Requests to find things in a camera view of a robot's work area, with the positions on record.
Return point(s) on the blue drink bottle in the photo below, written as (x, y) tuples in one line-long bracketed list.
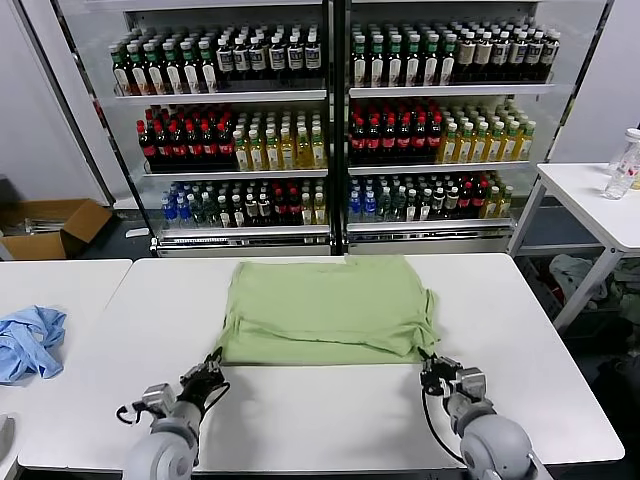
[(354, 206), (168, 211), (369, 205), (183, 210)]

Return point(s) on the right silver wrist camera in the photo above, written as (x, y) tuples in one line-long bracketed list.
[(472, 382)]

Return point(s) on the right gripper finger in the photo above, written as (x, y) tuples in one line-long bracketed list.
[(434, 360), (424, 357)]

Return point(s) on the dark green water bottle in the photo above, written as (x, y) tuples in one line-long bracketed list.
[(384, 206), (211, 212), (198, 212), (397, 206)]

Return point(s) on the red cap cola bottle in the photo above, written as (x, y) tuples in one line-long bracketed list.
[(210, 147), (161, 149), (280, 206), (406, 144), (177, 149), (389, 144), (373, 145), (146, 150), (422, 143), (479, 198), (294, 206), (357, 145), (226, 146), (194, 148), (466, 199), (437, 142)]

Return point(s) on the clear plastic bottle white cap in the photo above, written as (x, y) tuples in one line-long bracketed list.
[(620, 175)]

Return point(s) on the crumpled light blue shirt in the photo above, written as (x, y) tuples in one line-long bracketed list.
[(30, 345)]

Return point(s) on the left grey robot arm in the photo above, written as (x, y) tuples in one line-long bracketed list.
[(165, 450)]

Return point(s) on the dull green crumpled garment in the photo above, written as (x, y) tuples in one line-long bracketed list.
[(629, 295)]

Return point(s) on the grey white crumpled garment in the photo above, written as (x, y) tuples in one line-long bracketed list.
[(570, 270)]

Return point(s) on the light green polo shirt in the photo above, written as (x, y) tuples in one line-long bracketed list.
[(325, 305)]

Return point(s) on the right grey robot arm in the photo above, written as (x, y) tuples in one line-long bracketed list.
[(495, 445)]

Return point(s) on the bundle of metal rods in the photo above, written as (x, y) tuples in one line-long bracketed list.
[(30, 226)]

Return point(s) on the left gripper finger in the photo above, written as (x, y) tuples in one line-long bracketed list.
[(219, 361), (212, 364)]

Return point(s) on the small white flat object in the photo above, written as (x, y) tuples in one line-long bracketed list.
[(136, 232)]

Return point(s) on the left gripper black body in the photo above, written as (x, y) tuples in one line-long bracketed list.
[(202, 384)]

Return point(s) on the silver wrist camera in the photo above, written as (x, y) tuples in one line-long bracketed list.
[(472, 382), (159, 398)]

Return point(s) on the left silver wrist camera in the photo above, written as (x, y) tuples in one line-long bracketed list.
[(159, 398)]

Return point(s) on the white side table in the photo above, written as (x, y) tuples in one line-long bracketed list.
[(575, 190)]

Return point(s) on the open cardboard box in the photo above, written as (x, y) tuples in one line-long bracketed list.
[(40, 247)]

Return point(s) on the yellow juice bottle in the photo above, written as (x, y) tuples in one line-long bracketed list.
[(318, 150), (241, 155), (480, 145), (306, 211), (496, 144), (492, 204), (506, 202), (303, 151), (288, 152), (256, 154), (525, 142), (511, 143), (319, 210), (448, 147), (272, 153), (465, 146)]

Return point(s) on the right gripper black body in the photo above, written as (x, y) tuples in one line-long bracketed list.
[(440, 379)]

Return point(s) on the dark bottle grey label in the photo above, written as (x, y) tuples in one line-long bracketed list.
[(535, 54), (251, 209), (312, 55), (265, 207), (226, 60), (550, 53), (258, 58), (501, 56), (295, 56), (242, 59), (452, 201), (277, 57), (438, 202), (518, 55)]

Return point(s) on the glass front beverage cooler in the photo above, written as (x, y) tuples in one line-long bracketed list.
[(430, 246), (240, 249)]

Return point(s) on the dark bottle tan label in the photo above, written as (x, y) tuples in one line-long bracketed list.
[(484, 56), (467, 57)]

